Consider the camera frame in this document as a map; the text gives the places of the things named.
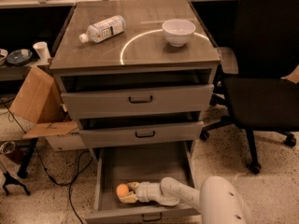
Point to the orange fruit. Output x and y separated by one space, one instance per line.
122 190

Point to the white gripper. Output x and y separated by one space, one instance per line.
144 191

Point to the white ceramic bowl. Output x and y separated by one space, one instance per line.
178 32

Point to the grey drawer cabinet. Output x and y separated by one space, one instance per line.
141 49

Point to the black table leg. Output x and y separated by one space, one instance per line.
28 150

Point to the brown cardboard box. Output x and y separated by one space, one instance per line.
39 101

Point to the dark blue plate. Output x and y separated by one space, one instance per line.
19 57

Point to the white plastic bottle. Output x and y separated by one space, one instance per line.
103 30

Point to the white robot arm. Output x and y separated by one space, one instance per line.
217 201

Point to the low grey side shelf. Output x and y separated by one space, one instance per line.
10 72

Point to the black tripod stand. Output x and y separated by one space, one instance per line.
10 180

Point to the white paper cup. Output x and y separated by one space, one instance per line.
42 50

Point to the grey middle drawer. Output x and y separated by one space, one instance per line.
140 130

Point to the grey top drawer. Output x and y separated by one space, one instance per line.
94 97

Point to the black office chair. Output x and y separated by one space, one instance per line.
257 93

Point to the grey drawer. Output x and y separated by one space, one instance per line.
139 163
140 130
94 97

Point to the grey bottom drawer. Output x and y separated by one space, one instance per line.
139 163

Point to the white bowl at left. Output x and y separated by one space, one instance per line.
3 56

